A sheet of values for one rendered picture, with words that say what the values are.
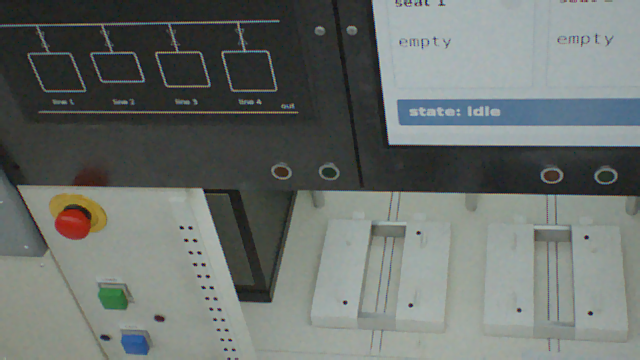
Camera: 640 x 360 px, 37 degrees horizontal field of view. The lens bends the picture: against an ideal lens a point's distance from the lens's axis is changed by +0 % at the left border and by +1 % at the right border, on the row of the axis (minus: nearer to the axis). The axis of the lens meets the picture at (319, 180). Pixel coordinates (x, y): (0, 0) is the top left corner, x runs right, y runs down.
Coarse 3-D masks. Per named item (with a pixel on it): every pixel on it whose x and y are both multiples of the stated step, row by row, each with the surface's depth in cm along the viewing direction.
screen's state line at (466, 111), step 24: (408, 120) 90; (432, 120) 90; (456, 120) 89; (480, 120) 89; (504, 120) 88; (528, 120) 88; (552, 120) 87; (576, 120) 87; (600, 120) 87; (624, 120) 86
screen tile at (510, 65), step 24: (408, 0) 80; (432, 0) 80; (456, 0) 80; (480, 0) 79; (528, 0) 78; (408, 24) 82; (432, 24) 82; (456, 24) 81; (480, 24) 81; (504, 24) 81; (528, 24) 80; (504, 48) 82; (528, 48) 82; (408, 72) 86; (432, 72) 86; (456, 72) 85; (480, 72) 85; (504, 72) 84; (528, 72) 84
